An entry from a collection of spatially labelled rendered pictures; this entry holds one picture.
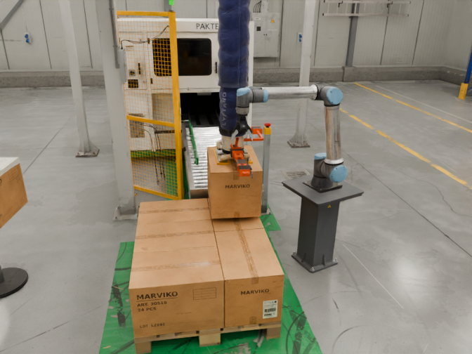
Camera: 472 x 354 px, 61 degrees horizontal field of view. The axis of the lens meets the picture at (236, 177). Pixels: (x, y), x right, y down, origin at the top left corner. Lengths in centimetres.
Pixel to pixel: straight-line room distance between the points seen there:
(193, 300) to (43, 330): 119
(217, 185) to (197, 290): 83
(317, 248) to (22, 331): 238
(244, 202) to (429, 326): 164
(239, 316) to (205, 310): 24
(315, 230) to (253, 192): 71
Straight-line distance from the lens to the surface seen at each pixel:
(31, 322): 347
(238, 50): 301
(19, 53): 1285
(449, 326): 351
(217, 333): 293
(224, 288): 269
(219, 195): 309
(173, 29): 409
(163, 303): 271
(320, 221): 348
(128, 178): 441
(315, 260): 367
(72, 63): 634
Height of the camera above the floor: 216
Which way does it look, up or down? 23 degrees down
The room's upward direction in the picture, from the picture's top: 1 degrees clockwise
